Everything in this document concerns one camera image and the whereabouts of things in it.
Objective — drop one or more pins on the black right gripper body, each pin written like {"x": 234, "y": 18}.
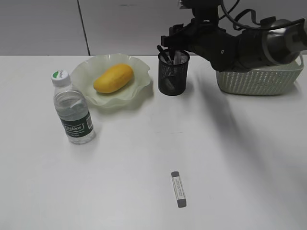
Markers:
{"x": 203, "y": 27}

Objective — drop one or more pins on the grey white eraser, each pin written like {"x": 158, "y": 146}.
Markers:
{"x": 177, "y": 57}
{"x": 178, "y": 189}

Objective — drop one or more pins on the black marker pen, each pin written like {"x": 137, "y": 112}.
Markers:
{"x": 167, "y": 70}

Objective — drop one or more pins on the yellow mango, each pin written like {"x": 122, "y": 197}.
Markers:
{"x": 113, "y": 79}

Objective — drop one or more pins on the clear water bottle green label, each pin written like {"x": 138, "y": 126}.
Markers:
{"x": 72, "y": 109}

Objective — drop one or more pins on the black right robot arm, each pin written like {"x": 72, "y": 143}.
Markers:
{"x": 238, "y": 44}

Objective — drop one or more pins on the black mesh pen holder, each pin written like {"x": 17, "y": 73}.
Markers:
{"x": 179, "y": 86}

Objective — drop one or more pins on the pale green plastic basket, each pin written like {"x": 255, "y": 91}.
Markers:
{"x": 261, "y": 82}

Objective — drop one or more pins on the frosted green wavy plate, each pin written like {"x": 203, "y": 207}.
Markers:
{"x": 84, "y": 75}

